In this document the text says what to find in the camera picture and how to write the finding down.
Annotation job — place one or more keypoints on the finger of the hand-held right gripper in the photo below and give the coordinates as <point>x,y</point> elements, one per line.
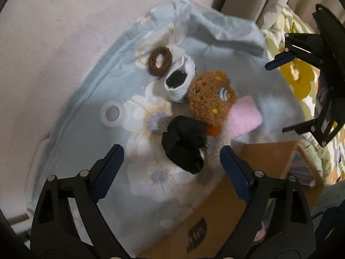
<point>304,126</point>
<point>280,59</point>

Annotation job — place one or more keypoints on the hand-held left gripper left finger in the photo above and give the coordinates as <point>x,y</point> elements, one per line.
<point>110,170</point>

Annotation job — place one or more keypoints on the striped floral blanket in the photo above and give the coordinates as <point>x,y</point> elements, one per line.
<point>296,81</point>

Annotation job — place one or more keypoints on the brown fluffy hair scrunchie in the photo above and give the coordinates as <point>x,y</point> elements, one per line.
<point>152,64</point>

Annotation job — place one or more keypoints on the grey sofa cushion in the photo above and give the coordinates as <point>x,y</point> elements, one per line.
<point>242,0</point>

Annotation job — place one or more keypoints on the blue floral cloth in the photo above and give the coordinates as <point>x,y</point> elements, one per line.
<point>89,86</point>

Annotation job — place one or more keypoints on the pink fluffy sock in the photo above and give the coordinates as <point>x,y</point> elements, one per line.
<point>245,116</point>

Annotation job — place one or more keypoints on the white and black sock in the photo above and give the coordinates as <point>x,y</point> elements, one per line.
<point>186,64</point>

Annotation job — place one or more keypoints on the cardboard box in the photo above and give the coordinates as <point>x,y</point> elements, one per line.
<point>215,215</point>

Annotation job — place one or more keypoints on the brown plush sock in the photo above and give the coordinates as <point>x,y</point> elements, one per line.
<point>204,99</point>

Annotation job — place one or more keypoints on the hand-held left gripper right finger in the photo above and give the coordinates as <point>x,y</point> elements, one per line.
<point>234,172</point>

